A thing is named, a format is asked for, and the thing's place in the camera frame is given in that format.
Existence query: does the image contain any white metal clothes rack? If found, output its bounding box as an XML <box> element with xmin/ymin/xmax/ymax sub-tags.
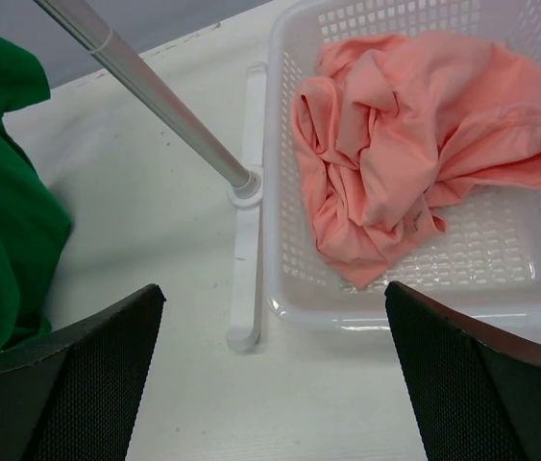
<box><xmin>38</xmin><ymin>1</ymin><xmax>266</xmax><ymax>353</ymax></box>

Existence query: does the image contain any green t shirt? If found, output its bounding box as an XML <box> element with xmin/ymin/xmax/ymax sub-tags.
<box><xmin>0</xmin><ymin>37</ymin><xmax>72</xmax><ymax>352</ymax></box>

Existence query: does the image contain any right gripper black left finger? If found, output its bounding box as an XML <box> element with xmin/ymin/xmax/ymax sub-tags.
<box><xmin>0</xmin><ymin>284</ymin><xmax>164</xmax><ymax>460</ymax></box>

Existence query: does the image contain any white plastic laundry basket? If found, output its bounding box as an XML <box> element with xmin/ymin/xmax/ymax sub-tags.
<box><xmin>262</xmin><ymin>1</ymin><xmax>541</xmax><ymax>342</ymax></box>

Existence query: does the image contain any pink t shirt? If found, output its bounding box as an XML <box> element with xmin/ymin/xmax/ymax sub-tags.
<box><xmin>291</xmin><ymin>31</ymin><xmax>541</xmax><ymax>287</ymax></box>

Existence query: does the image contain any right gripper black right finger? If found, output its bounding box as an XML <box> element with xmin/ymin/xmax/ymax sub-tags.
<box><xmin>385</xmin><ymin>281</ymin><xmax>541</xmax><ymax>460</ymax></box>

